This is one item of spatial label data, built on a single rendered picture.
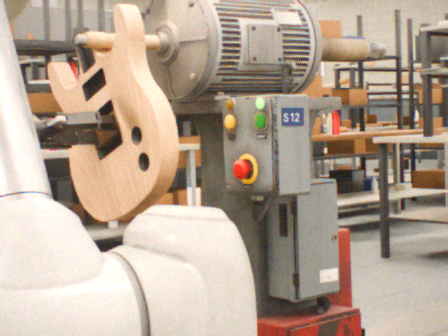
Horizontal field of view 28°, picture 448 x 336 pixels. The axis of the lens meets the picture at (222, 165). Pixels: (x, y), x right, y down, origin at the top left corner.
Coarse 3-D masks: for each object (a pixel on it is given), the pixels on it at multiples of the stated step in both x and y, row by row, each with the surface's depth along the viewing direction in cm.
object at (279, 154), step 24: (264, 96) 174; (288, 96) 174; (240, 120) 179; (288, 120) 174; (240, 144) 179; (264, 144) 174; (288, 144) 174; (264, 168) 174; (288, 168) 174; (240, 192) 181; (264, 192) 175; (288, 192) 174
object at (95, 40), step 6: (90, 36) 184; (96, 36) 185; (102, 36) 186; (108, 36) 187; (114, 36) 188; (150, 36) 194; (156, 36) 195; (90, 42) 184; (96, 42) 185; (102, 42) 185; (108, 42) 186; (114, 42) 187; (150, 42) 193; (156, 42) 194; (150, 48) 194; (156, 48) 195
